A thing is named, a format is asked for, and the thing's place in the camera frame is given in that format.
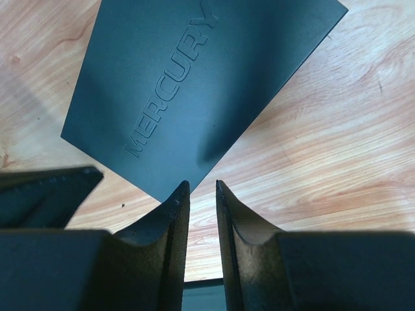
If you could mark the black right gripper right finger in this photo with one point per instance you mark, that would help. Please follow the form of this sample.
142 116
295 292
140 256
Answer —
267 268

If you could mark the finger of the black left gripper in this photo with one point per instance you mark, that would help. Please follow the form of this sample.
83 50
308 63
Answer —
45 198

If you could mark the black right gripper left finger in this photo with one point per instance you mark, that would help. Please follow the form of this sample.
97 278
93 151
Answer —
138 268

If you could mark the black network switch box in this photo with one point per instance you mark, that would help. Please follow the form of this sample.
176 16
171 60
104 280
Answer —
167 87

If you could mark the aluminium frame rail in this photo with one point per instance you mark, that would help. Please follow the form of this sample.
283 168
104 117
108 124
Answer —
203 284

